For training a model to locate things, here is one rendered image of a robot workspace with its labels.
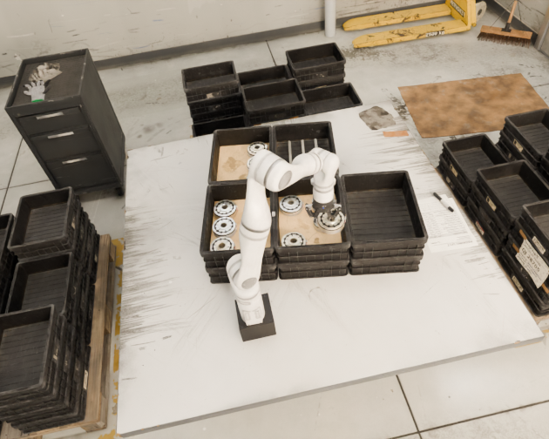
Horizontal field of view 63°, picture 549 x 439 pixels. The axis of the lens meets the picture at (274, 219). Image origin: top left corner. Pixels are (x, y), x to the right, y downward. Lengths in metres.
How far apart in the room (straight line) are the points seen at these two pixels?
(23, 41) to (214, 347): 4.07
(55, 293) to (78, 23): 3.08
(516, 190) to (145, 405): 2.26
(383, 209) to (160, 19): 3.53
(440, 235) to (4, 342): 2.06
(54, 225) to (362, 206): 1.75
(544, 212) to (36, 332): 2.57
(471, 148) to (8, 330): 2.91
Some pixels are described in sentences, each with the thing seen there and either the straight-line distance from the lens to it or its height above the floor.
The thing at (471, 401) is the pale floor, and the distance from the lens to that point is 2.57.
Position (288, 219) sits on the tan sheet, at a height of 0.83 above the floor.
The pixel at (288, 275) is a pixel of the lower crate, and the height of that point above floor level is 0.73.
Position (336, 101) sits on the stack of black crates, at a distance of 3.45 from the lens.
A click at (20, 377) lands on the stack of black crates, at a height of 0.49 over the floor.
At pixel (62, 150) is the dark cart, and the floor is 0.52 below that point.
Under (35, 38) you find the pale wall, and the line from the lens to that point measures 5.23.
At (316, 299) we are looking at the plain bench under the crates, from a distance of 1.89.
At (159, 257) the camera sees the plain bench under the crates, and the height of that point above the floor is 0.70.
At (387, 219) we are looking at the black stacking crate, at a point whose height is 0.83.
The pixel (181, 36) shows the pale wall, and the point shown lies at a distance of 5.06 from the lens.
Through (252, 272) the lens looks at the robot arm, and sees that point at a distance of 1.45.
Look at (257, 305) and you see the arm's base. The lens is 1.64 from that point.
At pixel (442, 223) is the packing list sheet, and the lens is 2.20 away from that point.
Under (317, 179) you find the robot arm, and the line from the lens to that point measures 1.54.
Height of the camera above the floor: 2.32
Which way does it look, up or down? 48 degrees down
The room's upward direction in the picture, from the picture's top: 7 degrees counter-clockwise
